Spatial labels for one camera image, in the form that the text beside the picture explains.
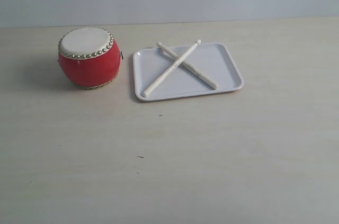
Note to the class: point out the wooden drumstick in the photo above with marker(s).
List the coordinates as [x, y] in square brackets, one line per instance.
[187, 65]
[170, 69]

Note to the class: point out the small red drum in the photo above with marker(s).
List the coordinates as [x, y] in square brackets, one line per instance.
[89, 57]

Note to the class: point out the white plastic tray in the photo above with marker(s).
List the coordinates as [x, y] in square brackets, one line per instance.
[212, 59]

